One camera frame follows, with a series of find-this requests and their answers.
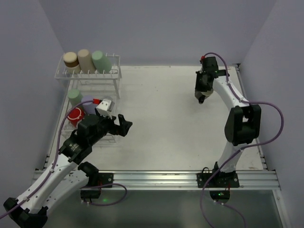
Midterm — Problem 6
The brown and cream cup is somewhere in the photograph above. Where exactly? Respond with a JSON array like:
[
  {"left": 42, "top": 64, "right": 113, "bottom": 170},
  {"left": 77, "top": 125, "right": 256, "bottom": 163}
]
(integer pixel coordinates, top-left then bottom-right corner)
[{"left": 63, "top": 52, "right": 81, "bottom": 74}]

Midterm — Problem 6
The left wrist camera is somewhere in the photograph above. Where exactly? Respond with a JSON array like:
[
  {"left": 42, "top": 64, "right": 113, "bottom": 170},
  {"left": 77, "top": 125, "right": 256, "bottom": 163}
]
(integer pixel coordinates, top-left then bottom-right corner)
[{"left": 95, "top": 100, "right": 112, "bottom": 119}]

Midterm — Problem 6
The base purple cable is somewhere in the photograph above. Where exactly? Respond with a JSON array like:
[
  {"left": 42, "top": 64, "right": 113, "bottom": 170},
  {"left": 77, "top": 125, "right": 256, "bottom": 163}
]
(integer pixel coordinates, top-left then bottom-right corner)
[
  {"left": 199, "top": 175, "right": 247, "bottom": 228},
  {"left": 80, "top": 182, "right": 128, "bottom": 206}
]

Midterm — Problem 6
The lavender cup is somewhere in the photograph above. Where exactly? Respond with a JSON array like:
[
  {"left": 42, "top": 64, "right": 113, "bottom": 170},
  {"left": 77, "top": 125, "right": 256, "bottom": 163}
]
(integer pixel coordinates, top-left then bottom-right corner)
[{"left": 81, "top": 95, "right": 97, "bottom": 114}]

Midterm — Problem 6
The green cup shelf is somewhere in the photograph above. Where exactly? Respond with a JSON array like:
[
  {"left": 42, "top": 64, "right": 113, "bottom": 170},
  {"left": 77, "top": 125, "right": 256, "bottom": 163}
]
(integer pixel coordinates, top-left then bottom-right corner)
[
  {"left": 92, "top": 50, "right": 112, "bottom": 74},
  {"left": 67, "top": 89, "right": 83, "bottom": 106}
]

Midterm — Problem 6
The green cup lower shelf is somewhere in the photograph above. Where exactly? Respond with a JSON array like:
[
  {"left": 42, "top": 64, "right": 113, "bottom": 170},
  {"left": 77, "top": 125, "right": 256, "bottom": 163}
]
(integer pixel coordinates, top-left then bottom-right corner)
[{"left": 67, "top": 89, "right": 83, "bottom": 106}]

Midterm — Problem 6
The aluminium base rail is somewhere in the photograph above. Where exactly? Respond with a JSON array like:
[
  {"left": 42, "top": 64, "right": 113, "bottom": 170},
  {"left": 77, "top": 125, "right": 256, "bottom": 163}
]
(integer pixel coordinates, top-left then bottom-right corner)
[{"left": 100, "top": 171, "right": 280, "bottom": 190}]

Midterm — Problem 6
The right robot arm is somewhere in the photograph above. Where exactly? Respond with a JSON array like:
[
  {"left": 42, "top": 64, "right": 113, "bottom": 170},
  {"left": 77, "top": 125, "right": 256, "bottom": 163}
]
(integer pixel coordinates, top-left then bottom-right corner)
[{"left": 195, "top": 56, "right": 261, "bottom": 188}]

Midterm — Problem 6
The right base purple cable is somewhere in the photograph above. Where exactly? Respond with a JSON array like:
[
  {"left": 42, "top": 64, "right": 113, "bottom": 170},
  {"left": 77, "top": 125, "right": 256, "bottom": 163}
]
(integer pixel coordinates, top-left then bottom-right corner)
[{"left": 199, "top": 175, "right": 247, "bottom": 228}]

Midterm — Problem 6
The beige cup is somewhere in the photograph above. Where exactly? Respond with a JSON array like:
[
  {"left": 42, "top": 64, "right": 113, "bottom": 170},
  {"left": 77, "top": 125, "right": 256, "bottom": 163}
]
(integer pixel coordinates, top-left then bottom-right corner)
[{"left": 77, "top": 49, "right": 96, "bottom": 74}]

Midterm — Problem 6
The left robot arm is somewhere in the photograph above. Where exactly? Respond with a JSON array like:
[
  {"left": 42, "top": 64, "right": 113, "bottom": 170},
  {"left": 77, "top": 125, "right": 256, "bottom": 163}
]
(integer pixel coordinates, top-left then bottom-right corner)
[{"left": 1, "top": 114, "right": 133, "bottom": 228}]

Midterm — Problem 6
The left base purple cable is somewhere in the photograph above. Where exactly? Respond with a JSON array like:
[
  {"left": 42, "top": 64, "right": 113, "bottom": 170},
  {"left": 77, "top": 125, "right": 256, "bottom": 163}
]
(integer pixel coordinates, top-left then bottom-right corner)
[{"left": 80, "top": 182, "right": 128, "bottom": 206}]

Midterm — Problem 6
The clear faceted glass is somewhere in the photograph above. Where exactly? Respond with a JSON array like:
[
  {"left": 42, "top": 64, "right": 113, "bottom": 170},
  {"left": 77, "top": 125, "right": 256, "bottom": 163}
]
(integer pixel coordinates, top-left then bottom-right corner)
[{"left": 103, "top": 96, "right": 115, "bottom": 112}]

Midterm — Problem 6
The green cup upper shelf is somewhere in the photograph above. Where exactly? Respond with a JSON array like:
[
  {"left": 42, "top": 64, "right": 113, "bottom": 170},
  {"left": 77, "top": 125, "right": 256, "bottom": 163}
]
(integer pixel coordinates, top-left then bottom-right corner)
[{"left": 92, "top": 50, "right": 112, "bottom": 74}]

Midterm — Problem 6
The white wire dish rack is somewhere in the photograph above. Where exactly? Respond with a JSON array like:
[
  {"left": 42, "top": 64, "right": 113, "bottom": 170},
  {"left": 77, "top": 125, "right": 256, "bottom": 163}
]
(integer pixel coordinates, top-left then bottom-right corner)
[{"left": 54, "top": 52, "right": 123, "bottom": 143}]

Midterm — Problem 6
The black mug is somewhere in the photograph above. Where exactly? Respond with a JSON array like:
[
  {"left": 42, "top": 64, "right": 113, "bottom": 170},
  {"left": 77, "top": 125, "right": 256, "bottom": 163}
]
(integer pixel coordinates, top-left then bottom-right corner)
[{"left": 201, "top": 89, "right": 213, "bottom": 99}]

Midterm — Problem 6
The red cup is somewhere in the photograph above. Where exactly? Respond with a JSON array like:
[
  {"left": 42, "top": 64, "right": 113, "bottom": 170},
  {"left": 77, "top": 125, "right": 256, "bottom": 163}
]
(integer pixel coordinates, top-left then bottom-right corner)
[{"left": 67, "top": 107, "right": 85, "bottom": 127}]

